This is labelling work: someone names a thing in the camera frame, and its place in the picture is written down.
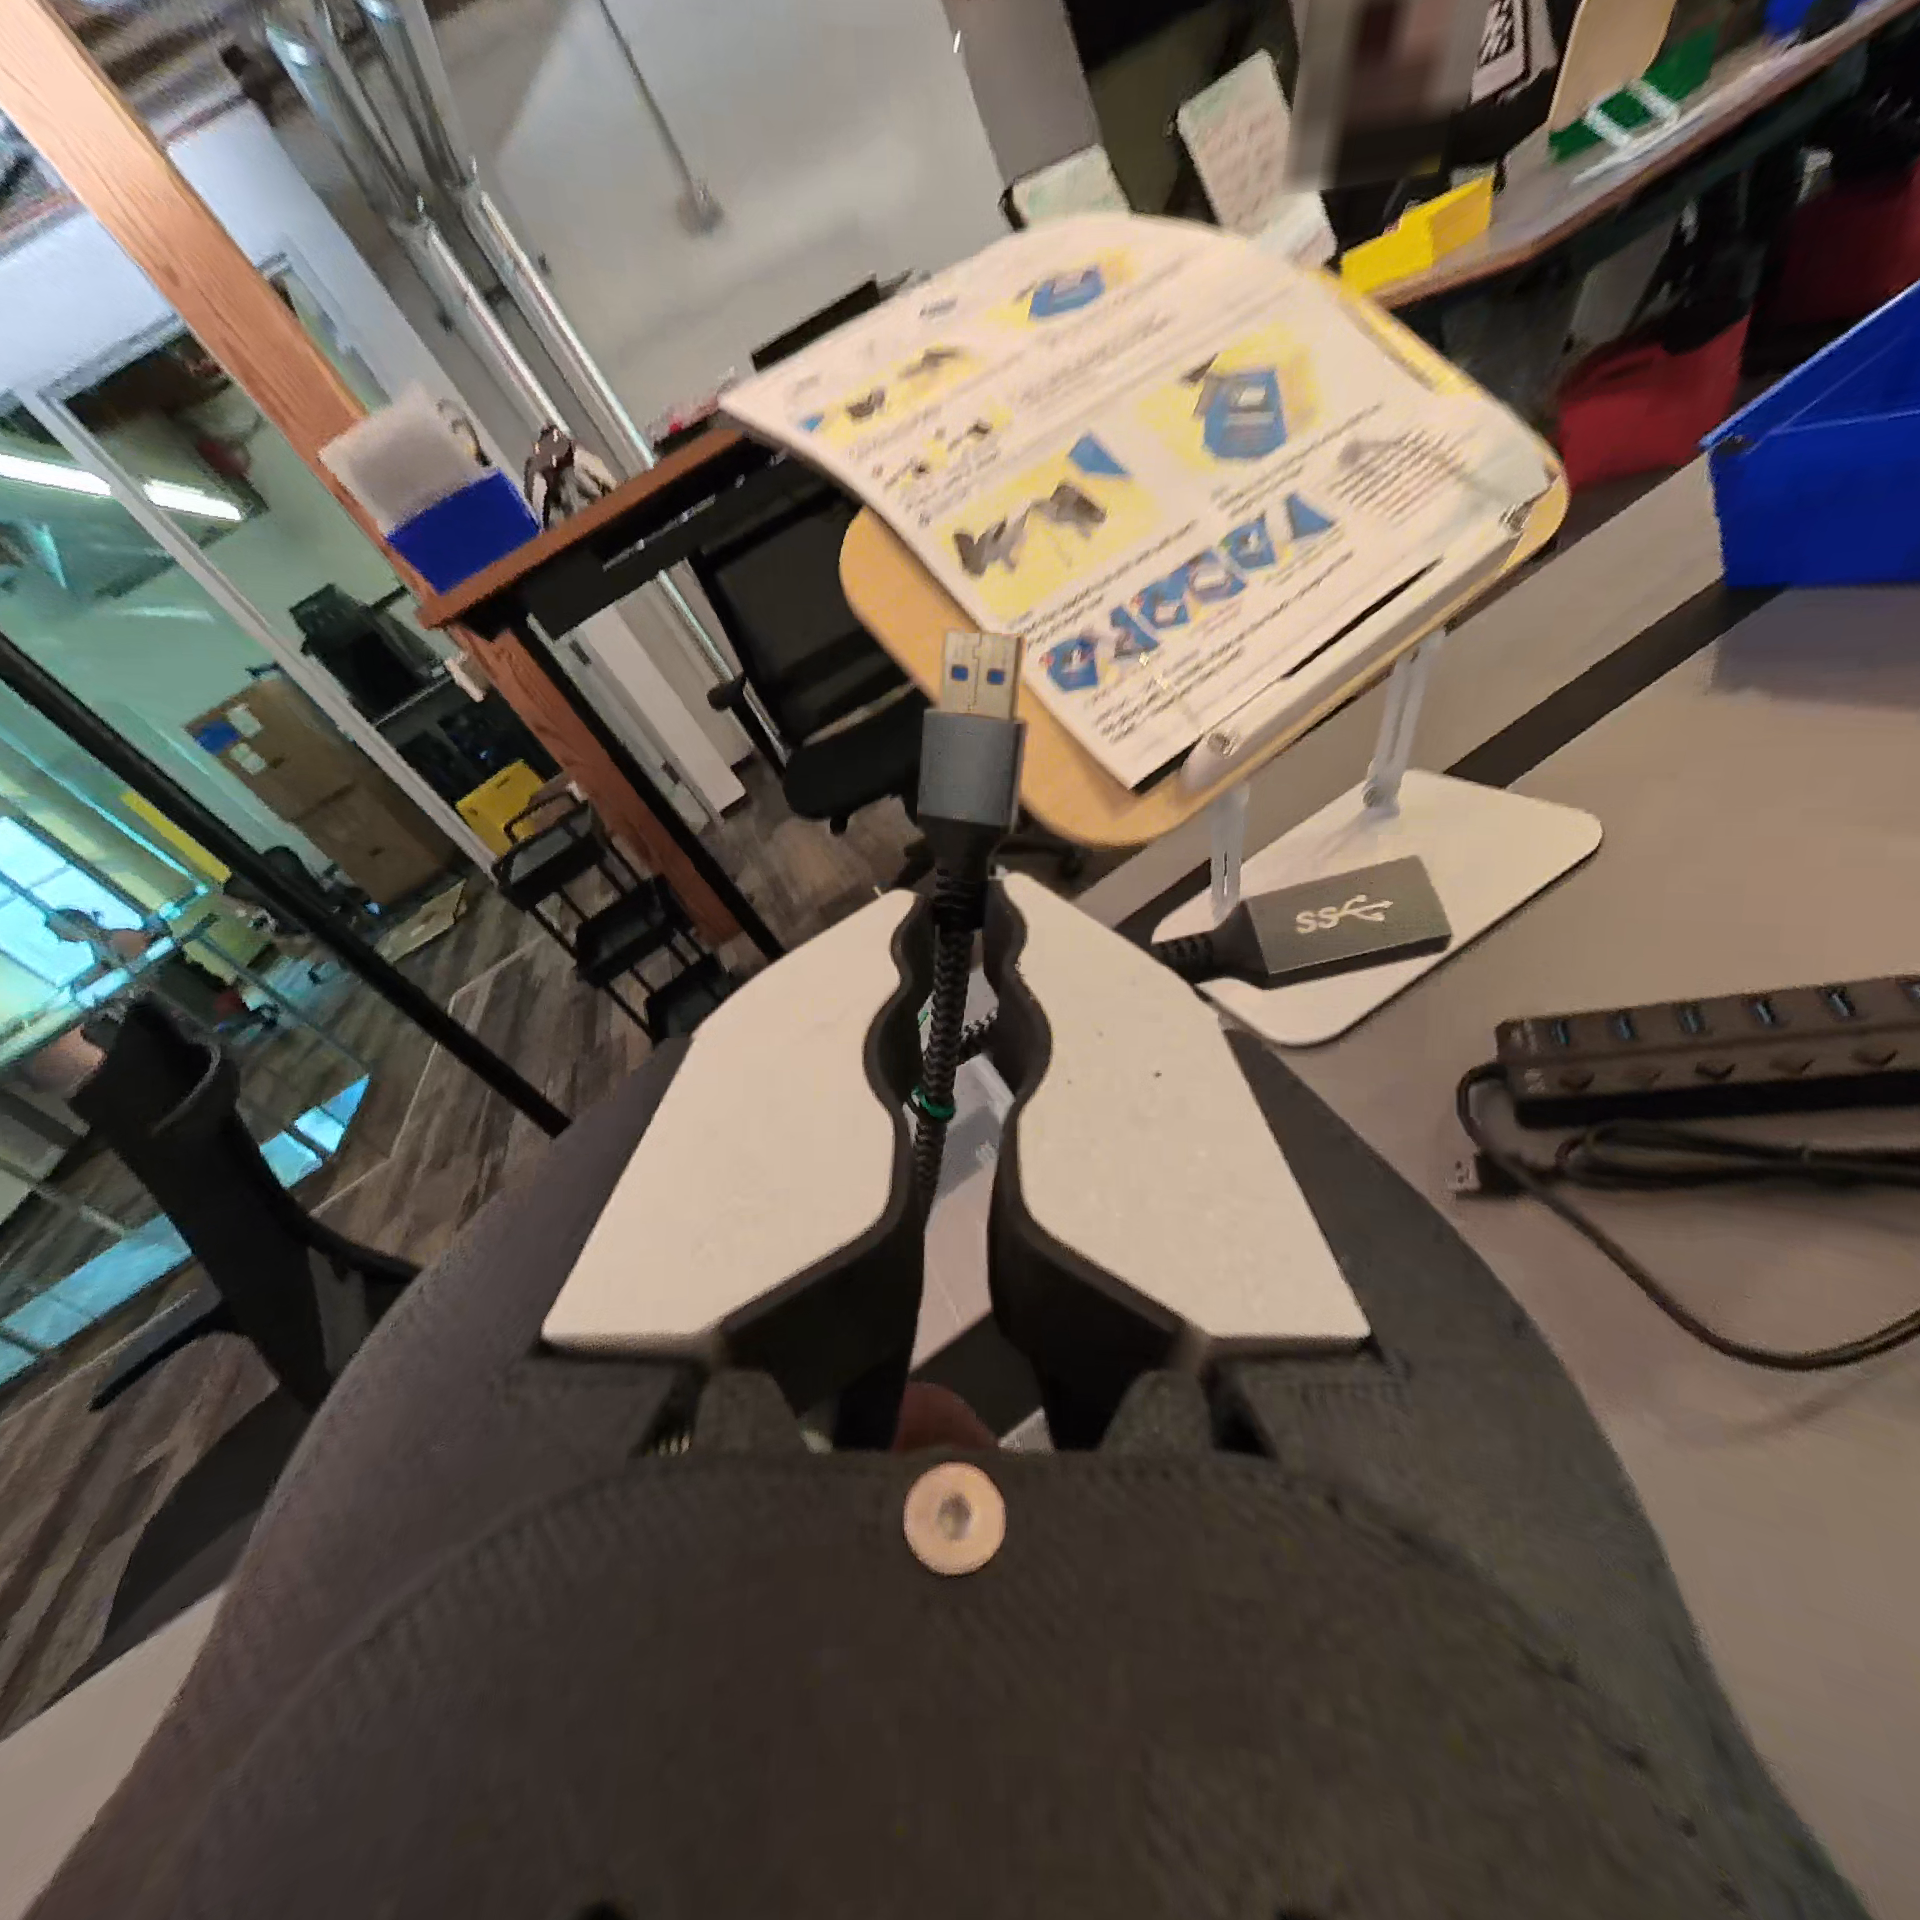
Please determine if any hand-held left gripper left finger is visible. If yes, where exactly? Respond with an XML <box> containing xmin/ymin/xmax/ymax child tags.
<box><xmin>543</xmin><ymin>892</ymin><xmax>925</xmax><ymax>1412</ymax></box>

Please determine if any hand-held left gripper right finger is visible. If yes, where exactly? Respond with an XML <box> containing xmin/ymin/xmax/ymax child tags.
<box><xmin>986</xmin><ymin>881</ymin><xmax>1376</xmax><ymax>1418</ymax></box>

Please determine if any braided usb cable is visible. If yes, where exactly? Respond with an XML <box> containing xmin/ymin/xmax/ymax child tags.
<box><xmin>887</xmin><ymin>621</ymin><xmax>1460</xmax><ymax>1449</ymax></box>

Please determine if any black seven-port USB hub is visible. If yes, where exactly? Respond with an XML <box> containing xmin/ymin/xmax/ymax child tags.
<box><xmin>1455</xmin><ymin>1065</ymin><xmax>1920</xmax><ymax>1379</ymax></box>

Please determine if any black metal rack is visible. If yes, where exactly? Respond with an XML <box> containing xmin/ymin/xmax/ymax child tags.
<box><xmin>476</xmin><ymin>782</ymin><xmax>743</xmax><ymax>1042</ymax></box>

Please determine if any white document stand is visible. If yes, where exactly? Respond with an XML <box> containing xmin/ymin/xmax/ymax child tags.
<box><xmin>1147</xmin><ymin>616</ymin><xmax>1607</xmax><ymax>1050</ymax></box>

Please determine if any cardboard box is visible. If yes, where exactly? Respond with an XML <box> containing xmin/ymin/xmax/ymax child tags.
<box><xmin>180</xmin><ymin>672</ymin><xmax>473</xmax><ymax>908</ymax></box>

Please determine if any dark wooden side desk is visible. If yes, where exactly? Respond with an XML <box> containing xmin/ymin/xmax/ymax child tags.
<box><xmin>416</xmin><ymin>416</ymin><xmax>848</xmax><ymax>970</ymax></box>

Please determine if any small blue plastic bin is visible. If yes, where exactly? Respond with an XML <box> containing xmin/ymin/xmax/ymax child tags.
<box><xmin>383</xmin><ymin>464</ymin><xmax>552</xmax><ymax>596</ymax></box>

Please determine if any printed instruction sheet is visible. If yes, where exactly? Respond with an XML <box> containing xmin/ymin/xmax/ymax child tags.
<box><xmin>716</xmin><ymin>216</ymin><xmax>1560</xmax><ymax>792</ymax></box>

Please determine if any red plastic bin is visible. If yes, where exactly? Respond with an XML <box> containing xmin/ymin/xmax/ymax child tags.
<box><xmin>1544</xmin><ymin>314</ymin><xmax>1760</xmax><ymax>493</ymax></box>

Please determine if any yellow plastic bin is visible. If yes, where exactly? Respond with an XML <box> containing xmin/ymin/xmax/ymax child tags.
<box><xmin>1335</xmin><ymin>172</ymin><xmax>1499</xmax><ymax>300</ymax></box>

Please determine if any handwritten whiteboard sign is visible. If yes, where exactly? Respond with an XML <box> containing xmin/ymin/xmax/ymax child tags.
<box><xmin>1175</xmin><ymin>48</ymin><xmax>1301</xmax><ymax>232</ymax></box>

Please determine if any green plastic bin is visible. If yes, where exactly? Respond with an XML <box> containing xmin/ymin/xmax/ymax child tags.
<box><xmin>1544</xmin><ymin>33</ymin><xmax>1731</xmax><ymax>169</ymax></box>

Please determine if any wooden work desk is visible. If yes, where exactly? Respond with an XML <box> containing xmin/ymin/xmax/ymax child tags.
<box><xmin>1368</xmin><ymin>0</ymin><xmax>1920</xmax><ymax>328</ymax></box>

